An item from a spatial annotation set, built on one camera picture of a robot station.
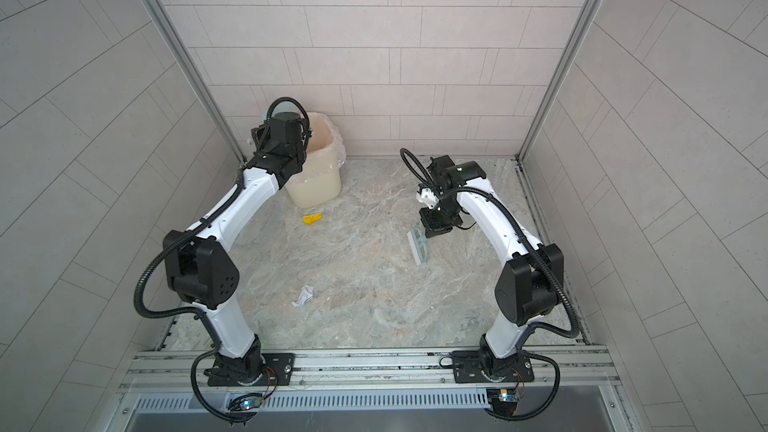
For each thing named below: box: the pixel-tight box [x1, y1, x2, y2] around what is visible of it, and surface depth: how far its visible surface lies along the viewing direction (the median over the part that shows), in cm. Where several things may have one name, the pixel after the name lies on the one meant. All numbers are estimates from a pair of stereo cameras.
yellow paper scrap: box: [302, 213, 323, 225], surface depth 101 cm
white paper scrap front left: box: [291, 284, 314, 307], surface depth 84 cm
